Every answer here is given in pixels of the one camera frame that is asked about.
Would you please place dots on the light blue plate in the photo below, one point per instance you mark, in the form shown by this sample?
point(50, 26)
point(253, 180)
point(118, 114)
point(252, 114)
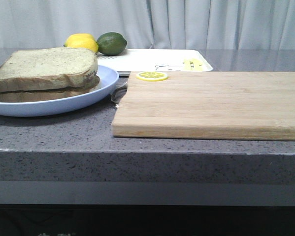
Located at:
point(108, 80)

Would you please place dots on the bread slice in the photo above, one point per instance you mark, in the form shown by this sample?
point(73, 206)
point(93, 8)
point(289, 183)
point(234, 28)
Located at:
point(44, 95)
point(49, 69)

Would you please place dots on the white bear tray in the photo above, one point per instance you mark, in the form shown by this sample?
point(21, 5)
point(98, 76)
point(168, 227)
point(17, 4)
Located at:
point(150, 60)

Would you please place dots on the yellow strips on tray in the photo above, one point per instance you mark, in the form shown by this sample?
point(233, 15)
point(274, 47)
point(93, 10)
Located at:
point(192, 65)

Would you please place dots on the lemon slice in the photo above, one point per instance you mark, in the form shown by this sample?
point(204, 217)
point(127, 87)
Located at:
point(151, 76)

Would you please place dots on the green lime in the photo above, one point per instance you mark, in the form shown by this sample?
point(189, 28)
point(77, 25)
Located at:
point(111, 43)

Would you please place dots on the rear yellow lemon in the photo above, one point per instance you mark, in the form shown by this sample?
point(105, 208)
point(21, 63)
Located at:
point(80, 35)

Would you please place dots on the yellow lemon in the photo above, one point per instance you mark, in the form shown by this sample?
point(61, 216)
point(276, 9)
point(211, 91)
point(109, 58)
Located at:
point(80, 35)
point(86, 43)

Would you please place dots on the grey curtain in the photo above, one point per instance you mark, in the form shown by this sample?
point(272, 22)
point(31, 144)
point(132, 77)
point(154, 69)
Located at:
point(152, 24)

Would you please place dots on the front yellow lemon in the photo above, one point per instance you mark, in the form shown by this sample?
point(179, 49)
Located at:
point(86, 43)

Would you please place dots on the wooden cutting board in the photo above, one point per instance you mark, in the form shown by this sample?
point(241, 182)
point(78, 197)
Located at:
point(209, 105)

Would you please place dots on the metal cutting board handle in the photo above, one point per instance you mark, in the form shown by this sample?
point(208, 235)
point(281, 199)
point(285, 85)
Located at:
point(118, 93)

